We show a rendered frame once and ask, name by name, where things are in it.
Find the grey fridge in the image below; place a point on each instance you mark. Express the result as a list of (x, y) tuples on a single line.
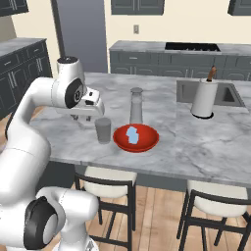
[(83, 36)]

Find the black stool with cream seat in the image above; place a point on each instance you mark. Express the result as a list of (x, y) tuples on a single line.
[(109, 183), (219, 202)]

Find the dark grey base cupboards with hob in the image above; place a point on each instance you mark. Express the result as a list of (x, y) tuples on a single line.
[(157, 63)]

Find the tall grey glass jar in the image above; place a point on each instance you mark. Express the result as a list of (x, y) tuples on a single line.
[(136, 104)]

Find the dark grey island base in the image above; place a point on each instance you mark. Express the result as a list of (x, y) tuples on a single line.
[(157, 181)]

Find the grey glass cup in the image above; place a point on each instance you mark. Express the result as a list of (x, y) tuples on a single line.
[(103, 130)]

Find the dark grey base cupboard run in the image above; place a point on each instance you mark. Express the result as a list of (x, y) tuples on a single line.
[(19, 72)]

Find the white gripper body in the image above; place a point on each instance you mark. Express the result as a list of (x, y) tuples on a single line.
[(85, 110)]

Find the red ice bowl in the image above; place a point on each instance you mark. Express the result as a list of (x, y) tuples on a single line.
[(148, 139)]

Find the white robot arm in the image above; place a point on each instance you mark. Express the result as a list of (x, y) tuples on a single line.
[(23, 153)]

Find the pale blue ice cube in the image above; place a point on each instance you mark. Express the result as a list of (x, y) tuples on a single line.
[(132, 130), (135, 139)]

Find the black hob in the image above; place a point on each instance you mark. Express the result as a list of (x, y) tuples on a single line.
[(192, 47)]

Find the grey wall socket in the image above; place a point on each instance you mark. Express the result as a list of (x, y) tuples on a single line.
[(136, 29)]

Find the dark grey wall cupboard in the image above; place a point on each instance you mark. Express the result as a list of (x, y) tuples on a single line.
[(137, 6), (13, 6), (240, 7)]

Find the white paper towel roll holder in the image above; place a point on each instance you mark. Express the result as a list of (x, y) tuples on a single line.
[(204, 98)]

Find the grey sink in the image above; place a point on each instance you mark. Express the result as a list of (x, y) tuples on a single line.
[(228, 94)]

